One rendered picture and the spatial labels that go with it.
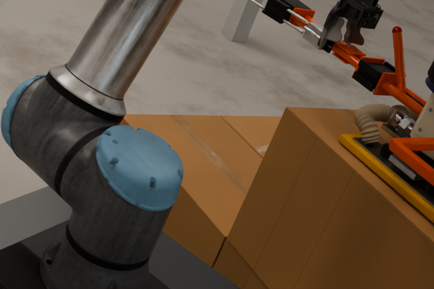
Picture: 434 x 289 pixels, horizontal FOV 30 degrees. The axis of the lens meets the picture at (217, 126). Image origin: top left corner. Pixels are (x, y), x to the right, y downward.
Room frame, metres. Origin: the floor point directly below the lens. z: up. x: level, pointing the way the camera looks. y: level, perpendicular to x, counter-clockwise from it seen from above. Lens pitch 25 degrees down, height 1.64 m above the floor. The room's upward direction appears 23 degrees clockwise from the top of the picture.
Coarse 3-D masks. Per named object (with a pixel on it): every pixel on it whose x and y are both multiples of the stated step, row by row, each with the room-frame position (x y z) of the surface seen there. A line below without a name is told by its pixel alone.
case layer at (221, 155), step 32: (160, 128) 2.22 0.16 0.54; (192, 128) 2.31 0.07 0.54; (224, 128) 2.40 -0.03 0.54; (256, 128) 2.51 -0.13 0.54; (192, 160) 2.11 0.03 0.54; (224, 160) 2.19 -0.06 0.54; (256, 160) 2.28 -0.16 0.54; (192, 192) 1.94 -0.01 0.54; (224, 192) 2.00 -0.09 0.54; (192, 224) 1.88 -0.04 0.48; (224, 224) 1.84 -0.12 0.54; (224, 256) 1.77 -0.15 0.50; (256, 288) 1.67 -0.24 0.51
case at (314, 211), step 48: (288, 144) 1.74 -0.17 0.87; (336, 144) 1.68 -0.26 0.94; (288, 192) 1.70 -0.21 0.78; (336, 192) 1.61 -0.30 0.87; (384, 192) 1.54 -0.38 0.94; (240, 240) 1.75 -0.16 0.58; (288, 240) 1.65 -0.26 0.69; (336, 240) 1.56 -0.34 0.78; (384, 240) 1.49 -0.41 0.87; (432, 240) 1.42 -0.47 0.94; (288, 288) 1.60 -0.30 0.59; (336, 288) 1.52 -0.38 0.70; (384, 288) 1.45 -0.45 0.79; (432, 288) 1.38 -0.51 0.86
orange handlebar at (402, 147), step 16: (336, 48) 1.93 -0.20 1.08; (352, 48) 1.94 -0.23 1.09; (352, 64) 1.88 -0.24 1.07; (400, 96) 1.77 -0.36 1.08; (416, 96) 1.79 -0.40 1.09; (416, 112) 1.73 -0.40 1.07; (400, 144) 1.45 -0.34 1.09; (416, 144) 1.50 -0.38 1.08; (432, 144) 1.54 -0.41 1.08; (416, 160) 1.41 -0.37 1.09; (432, 176) 1.38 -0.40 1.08
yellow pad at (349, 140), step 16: (352, 144) 1.67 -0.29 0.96; (368, 144) 1.69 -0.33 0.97; (384, 144) 1.66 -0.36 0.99; (368, 160) 1.63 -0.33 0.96; (384, 160) 1.64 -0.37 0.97; (384, 176) 1.59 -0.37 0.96; (400, 176) 1.59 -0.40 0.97; (400, 192) 1.55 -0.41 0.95; (416, 192) 1.54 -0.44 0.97; (432, 192) 1.55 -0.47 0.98; (432, 208) 1.50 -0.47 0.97
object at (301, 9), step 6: (282, 0) 2.10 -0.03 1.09; (288, 0) 2.11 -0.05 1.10; (294, 0) 2.13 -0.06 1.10; (294, 6) 2.07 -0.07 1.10; (300, 6) 2.09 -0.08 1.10; (306, 6) 2.12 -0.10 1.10; (288, 12) 2.07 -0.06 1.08; (300, 12) 2.07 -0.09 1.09; (306, 12) 2.09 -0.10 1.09; (312, 12) 2.10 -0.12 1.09; (288, 18) 2.07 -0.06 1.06; (294, 24) 2.07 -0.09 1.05
